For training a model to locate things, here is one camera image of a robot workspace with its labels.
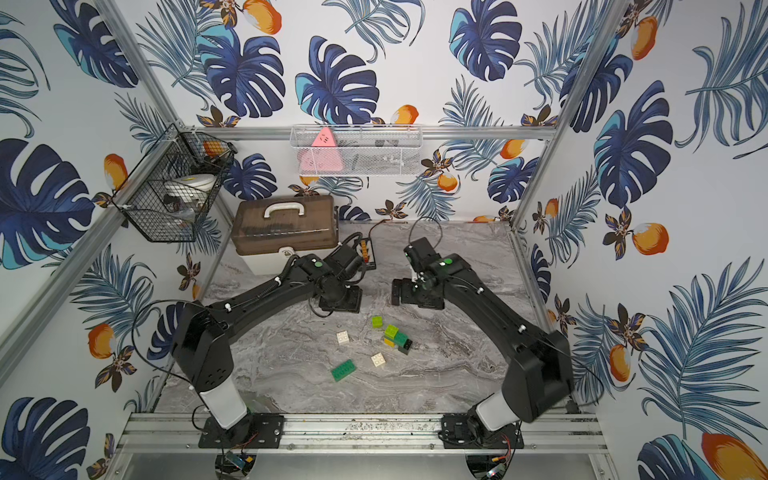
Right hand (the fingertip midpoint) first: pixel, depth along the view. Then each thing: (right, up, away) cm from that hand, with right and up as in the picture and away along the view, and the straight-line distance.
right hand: (411, 298), depth 82 cm
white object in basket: (-59, +29, -2) cm, 66 cm away
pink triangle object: (-26, +42, +8) cm, 50 cm away
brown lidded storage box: (-43, +19, +8) cm, 48 cm away
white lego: (-20, -13, +7) cm, 25 cm away
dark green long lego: (-3, -12, +3) cm, 13 cm away
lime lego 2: (-5, -10, +1) cm, 11 cm away
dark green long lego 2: (-19, -20, +1) cm, 28 cm away
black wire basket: (-70, +28, +4) cm, 76 cm away
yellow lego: (-6, -14, +6) cm, 16 cm away
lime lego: (-10, -9, +10) cm, 17 cm away
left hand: (-16, -1, +1) cm, 16 cm away
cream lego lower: (-9, -18, +3) cm, 20 cm away
